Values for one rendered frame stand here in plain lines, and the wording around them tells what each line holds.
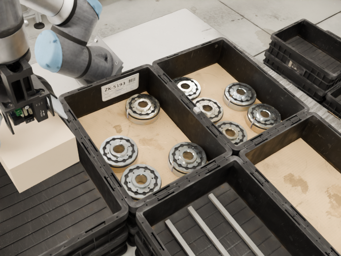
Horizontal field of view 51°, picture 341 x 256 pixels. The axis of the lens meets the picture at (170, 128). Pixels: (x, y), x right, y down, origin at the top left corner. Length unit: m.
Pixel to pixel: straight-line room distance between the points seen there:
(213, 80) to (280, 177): 0.41
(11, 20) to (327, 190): 0.86
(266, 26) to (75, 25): 2.30
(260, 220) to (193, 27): 1.03
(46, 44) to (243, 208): 0.73
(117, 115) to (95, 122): 0.07
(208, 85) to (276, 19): 2.19
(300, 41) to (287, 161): 1.23
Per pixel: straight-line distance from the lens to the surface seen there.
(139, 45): 1.55
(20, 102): 0.56
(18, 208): 0.94
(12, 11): 0.50
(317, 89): 1.92
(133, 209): 0.79
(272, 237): 0.93
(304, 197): 1.02
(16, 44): 0.52
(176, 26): 1.69
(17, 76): 0.53
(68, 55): 1.14
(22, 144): 0.66
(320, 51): 2.18
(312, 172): 1.08
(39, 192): 0.95
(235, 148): 0.91
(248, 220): 0.93
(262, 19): 3.29
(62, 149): 0.66
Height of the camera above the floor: 1.62
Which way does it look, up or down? 49 degrees down
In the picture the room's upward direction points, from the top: 8 degrees clockwise
